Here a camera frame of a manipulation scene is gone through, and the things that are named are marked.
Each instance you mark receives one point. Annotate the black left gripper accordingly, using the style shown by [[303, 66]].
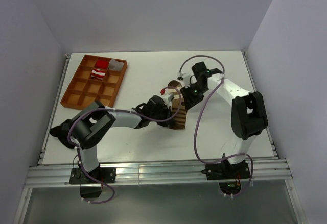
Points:
[[167, 111]]

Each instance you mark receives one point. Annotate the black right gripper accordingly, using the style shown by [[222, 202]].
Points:
[[189, 100]]

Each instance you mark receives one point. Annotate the brown beige striped sock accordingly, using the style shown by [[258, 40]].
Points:
[[179, 121]]

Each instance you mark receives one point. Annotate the red white striped sock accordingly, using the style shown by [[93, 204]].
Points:
[[98, 74]]

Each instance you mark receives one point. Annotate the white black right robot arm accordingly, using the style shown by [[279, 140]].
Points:
[[248, 113]]

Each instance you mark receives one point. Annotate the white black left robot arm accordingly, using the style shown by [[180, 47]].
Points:
[[88, 128]]

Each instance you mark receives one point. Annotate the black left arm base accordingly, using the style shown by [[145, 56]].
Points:
[[103, 174]]

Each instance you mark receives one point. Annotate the rolled grey sock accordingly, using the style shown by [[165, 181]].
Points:
[[115, 65]]

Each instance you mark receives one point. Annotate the brown wooden compartment tray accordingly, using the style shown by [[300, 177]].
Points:
[[83, 90]]

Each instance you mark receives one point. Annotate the rolled red sock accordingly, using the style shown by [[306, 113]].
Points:
[[102, 64]]

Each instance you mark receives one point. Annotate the black patterned sock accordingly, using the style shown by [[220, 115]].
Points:
[[61, 133]]

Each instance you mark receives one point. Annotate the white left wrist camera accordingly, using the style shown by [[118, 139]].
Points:
[[167, 97]]

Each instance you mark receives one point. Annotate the aluminium front rail frame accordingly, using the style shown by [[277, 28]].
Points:
[[174, 172]]

